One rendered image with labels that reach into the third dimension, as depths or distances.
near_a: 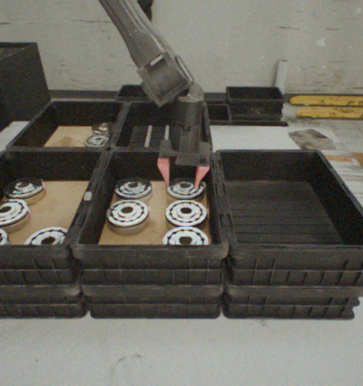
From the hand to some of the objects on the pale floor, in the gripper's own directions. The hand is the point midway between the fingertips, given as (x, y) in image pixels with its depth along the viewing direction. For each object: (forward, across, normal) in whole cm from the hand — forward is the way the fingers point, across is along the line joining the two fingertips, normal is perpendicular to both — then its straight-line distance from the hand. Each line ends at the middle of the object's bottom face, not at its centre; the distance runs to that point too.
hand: (181, 184), depth 72 cm
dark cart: (+96, -127, +166) cm, 230 cm away
